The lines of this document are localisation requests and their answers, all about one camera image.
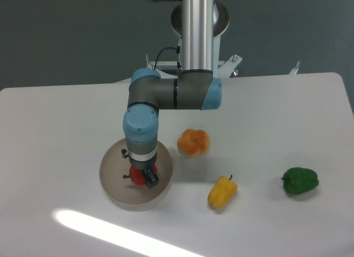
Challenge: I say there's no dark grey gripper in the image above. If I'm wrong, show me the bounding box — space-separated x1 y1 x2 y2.
121 148 159 188

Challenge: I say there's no red toy bell pepper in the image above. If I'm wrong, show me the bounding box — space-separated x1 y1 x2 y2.
123 165 158 186

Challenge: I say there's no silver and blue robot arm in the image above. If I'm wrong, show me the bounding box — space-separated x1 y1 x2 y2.
122 0 222 188

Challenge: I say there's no beige round plate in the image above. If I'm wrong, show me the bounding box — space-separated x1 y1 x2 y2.
100 139 173 211

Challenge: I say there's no yellow toy bell pepper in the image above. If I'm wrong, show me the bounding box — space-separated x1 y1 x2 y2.
207 175 238 209

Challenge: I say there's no green toy bell pepper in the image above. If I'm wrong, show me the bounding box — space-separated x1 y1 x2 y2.
281 167 319 195

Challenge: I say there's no orange knotted bread roll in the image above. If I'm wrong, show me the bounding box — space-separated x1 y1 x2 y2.
177 129 211 157

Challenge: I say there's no black cable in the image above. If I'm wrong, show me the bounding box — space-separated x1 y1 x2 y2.
151 35 183 75

